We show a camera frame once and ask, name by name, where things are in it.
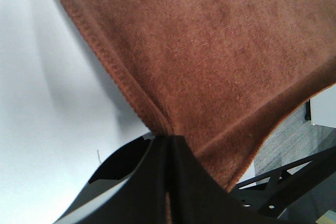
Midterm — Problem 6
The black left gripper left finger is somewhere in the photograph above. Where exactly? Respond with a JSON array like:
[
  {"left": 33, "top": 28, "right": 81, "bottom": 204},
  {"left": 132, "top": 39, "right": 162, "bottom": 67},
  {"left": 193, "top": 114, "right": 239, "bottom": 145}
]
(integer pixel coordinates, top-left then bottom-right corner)
[{"left": 56, "top": 137, "right": 167, "bottom": 223}]

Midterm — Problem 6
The brown towel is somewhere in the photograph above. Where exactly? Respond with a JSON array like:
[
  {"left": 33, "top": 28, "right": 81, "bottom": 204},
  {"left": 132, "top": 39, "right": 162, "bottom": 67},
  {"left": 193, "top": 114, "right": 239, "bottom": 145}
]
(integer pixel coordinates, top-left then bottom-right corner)
[{"left": 60, "top": 0, "right": 335, "bottom": 190}]

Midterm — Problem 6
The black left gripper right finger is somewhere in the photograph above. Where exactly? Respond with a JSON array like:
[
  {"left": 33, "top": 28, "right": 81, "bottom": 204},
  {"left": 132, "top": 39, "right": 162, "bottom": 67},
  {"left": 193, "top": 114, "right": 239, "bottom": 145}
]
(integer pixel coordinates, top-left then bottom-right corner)
[{"left": 168, "top": 136, "right": 278, "bottom": 224}]

